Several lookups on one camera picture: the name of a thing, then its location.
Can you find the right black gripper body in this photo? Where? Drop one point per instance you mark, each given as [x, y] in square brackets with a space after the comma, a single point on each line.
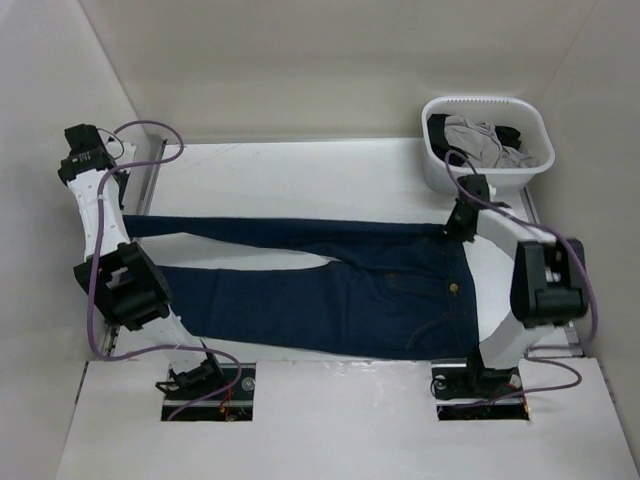
[454, 228]

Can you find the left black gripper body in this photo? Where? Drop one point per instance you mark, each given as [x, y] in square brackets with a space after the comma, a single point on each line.
[122, 179]

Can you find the dark blue denim trousers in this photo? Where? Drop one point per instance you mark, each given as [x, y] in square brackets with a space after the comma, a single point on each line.
[387, 290]

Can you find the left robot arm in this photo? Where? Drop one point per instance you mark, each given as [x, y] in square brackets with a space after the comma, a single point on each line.
[120, 279]

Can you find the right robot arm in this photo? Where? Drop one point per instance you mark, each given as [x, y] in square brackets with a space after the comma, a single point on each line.
[548, 290]

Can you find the grey garment in basket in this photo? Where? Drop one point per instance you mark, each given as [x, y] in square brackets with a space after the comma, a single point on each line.
[487, 145]

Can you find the black garment in basket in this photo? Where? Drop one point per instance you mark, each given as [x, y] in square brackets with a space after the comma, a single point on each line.
[440, 147]

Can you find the white plastic laundry basket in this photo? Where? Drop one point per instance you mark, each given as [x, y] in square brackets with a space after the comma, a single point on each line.
[495, 110]

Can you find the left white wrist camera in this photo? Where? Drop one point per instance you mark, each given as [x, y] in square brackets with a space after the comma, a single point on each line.
[125, 154]

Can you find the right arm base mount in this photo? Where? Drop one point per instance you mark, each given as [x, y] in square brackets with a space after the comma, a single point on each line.
[463, 395]

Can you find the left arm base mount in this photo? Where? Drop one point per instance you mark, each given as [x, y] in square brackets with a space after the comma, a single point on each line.
[194, 404]

